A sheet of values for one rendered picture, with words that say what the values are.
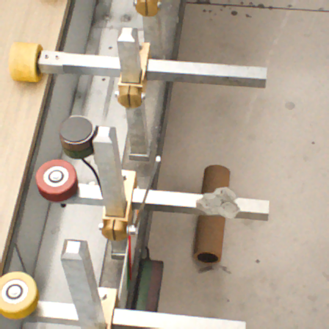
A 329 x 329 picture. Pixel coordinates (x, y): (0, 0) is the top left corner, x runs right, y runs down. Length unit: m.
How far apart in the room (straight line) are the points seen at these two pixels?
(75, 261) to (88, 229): 0.65
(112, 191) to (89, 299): 0.26
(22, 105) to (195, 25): 1.42
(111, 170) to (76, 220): 0.45
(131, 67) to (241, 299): 1.05
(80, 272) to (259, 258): 1.33
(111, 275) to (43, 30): 0.56
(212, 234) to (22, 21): 0.93
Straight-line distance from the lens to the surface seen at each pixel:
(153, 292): 1.83
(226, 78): 1.80
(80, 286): 1.43
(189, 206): 1.74
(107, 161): 1.56
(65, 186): 1.73
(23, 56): 1.85
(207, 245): 2.58
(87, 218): 2.02
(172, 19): 2.25
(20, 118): 1.84
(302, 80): 3.04
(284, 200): 2.76
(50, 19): 2.01
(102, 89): 2.23
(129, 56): 1.72
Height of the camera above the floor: 2.35
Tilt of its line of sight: 56 degrees down
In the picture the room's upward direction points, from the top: 4 degrees counter-clockwise
